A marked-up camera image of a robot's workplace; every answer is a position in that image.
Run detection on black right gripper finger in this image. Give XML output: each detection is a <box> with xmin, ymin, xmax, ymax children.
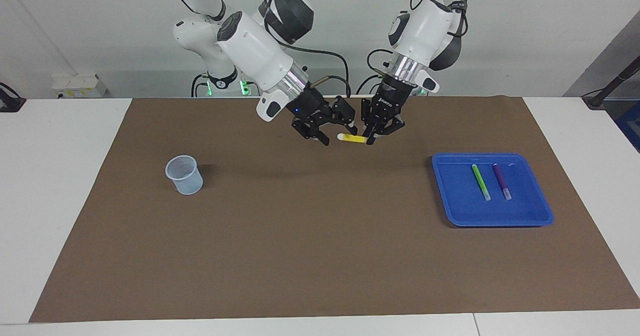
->
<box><xmin>334</xmin><ymin>95</ymin><xmax>358</xmax><ymax>129</ymax></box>
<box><xmin>292</xmin><ymin>120</ymin><xmax>331</xmax><ymax>147</ymax></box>

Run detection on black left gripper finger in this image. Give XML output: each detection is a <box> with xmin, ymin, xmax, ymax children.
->
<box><xmin>361</xmin><ymin>99</ymin><xmax>377</xmax><ymax>145</ymax></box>
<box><xmin>377</xmin><ymin>117</ymin><xmax>406</xmax><ymax>137</ymax></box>

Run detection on green highlighter pen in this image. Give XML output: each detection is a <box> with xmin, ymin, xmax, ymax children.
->
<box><xmin>471</xmin><ymin>164</ymin><xmax>492</xmax><ymax>201</ymax></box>

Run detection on brown table mat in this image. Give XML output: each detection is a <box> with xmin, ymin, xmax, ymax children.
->
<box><xmin>29</xmin><ymin>95</ymin><xmax>640</xmax><ymax>323</ymax></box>

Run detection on purple highlighter pen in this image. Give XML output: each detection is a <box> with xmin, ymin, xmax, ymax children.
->
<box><xmin>492</xmin><ymin>163</ymin><xmax>513</xmax><ymax>200</ymax></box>

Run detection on translucent plastic cup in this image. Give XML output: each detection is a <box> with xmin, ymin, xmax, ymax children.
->
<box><xmin>165</xmin><ymin>155</ymin><xmax>204</xmax><ymax>195</ymax></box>

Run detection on blue plastic tray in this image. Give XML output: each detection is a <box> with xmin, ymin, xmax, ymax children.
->
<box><xmin>431</xmin><ymin>152</ymin><xmax>555</xmax><ymax>227</ymax></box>

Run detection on black tripod pole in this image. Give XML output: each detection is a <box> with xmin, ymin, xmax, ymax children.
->
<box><xmin>581</xmin><ymin>56</ymin><xmax>640</xmax><ymax>110</ymax></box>

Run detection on blue crate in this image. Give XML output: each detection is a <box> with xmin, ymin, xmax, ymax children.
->
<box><xmin>614</xmin><ymin>101</ymin><xmax>640</xmax><ymax>153</ymax></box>

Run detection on black left base cables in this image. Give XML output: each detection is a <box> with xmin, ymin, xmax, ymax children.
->
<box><xmin>356</xmin><ymin>74</ymin><xmax>381</xmax><ymax>95</ymax></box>

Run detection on black base cables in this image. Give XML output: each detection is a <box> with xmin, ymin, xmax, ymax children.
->
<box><xmin>356</xmin><ymin>74</ymin><xmax>381</xmax><ymax>95</ymax></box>
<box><xmin>191</xmin><ymin>74</ymin><xmax>211</xmax><ymax>97</ymax></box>

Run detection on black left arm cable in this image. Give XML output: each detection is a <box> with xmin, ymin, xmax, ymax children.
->
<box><xmin>366</xmin><ymin>0</ymin><xmax>471</xmax><ymax>84</ymax></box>

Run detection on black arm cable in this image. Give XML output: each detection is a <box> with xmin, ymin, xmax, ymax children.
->
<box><xmin>165</xmin><ymin>0</ymin><xmax>352</xmax><ymax>99</ymax></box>
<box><xmin>366</xmin><ymin>0</ymin><xmax>471</xmax><ymax>84</ymax></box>

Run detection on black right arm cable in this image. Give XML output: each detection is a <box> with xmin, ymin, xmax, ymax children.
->
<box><xmin>165</xmin><ymin>0</ymin><xmax>352</xmax><ymax>99</ymax></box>

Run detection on black right base cables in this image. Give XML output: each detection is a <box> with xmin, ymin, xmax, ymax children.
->
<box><xmin>191</xmin><ymin>74</ymin><xmax>211</xmax><ymax>97</ymax></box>

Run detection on black clamp mount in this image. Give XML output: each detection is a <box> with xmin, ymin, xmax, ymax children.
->
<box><xmin>0</xmin><ymin>82</ymin><xmax>27</xmax><ymax>113</ymax></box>

